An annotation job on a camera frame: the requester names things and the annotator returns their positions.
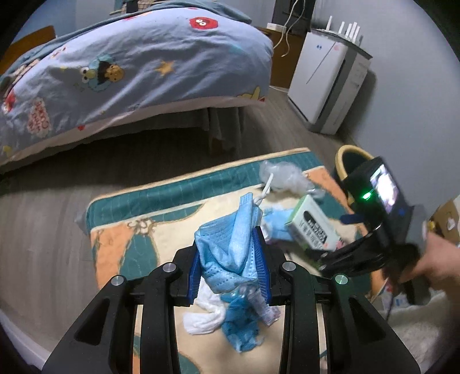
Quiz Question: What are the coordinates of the blue white milk carton box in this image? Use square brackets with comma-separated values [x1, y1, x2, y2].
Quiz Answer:
[431, 195, 460, 246]

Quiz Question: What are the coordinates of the blue face mask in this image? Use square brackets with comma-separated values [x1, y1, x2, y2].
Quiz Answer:
[194, 192, 281, 353]

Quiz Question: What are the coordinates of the dark grey bed skirt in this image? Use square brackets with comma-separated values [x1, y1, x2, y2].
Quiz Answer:
[70, 107, 246, 154]

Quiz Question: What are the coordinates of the white air purifier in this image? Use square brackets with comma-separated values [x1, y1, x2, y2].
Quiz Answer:
[288, 29, 373, 135]

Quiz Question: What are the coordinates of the white power cable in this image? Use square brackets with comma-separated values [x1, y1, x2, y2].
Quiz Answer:
[273, 0, 306, 59]

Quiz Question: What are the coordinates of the clear plastic wrap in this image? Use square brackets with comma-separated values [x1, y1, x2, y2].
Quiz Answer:
[259, 161, 325, 199]

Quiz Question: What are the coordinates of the yellow and teal trash bin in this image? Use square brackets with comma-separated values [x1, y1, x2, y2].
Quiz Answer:
[333, 145, 373, 207]

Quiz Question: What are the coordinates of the white tissue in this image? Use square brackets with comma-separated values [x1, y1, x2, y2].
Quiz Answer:
[183, 278, 226, 335]

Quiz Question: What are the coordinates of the white fluffy cloth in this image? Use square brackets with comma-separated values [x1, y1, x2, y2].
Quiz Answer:
[388, 291, 459, 373]

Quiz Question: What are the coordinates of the brown wooden cabinet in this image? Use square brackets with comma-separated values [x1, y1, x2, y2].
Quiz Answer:
[271, 33, 305, 89]

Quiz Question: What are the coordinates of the person right hand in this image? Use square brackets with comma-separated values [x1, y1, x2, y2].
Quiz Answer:
[399, 232, 460, 297]

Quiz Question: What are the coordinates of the white green small carton box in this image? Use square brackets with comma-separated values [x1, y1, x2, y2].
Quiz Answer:
[285, 195, 345, 252]

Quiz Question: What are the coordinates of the teal and orange patterned mat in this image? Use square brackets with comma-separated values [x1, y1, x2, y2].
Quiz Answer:
[85, 146, 375, 374]

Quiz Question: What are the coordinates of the wooden headboard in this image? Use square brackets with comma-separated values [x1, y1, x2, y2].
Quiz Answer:
[0, 25, 56, 74]

